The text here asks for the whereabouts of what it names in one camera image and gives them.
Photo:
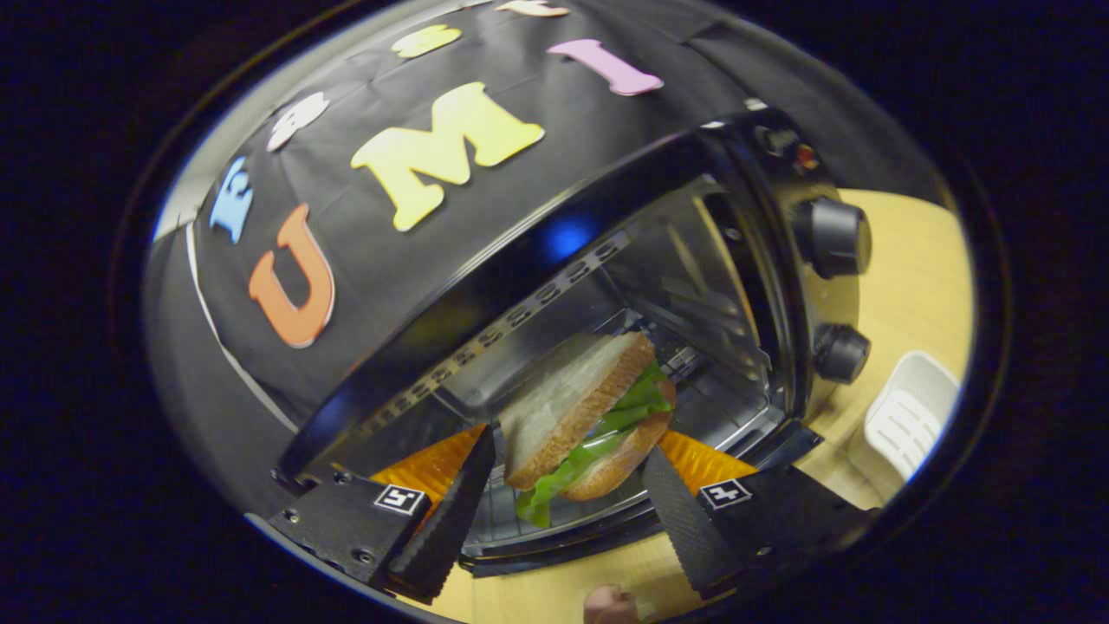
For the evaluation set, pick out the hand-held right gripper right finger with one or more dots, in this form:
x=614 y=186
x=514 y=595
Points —
x=680 y=520

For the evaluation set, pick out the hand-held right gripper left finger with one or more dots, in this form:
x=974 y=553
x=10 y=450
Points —
x=450 y=520

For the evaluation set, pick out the lettuce sandwich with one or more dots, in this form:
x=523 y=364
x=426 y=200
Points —
x=576 y=407

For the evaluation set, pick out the black electric oven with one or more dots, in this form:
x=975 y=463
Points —
x=693 y=277

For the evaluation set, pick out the white plastic dish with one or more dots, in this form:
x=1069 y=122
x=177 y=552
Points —
x=901 y=425

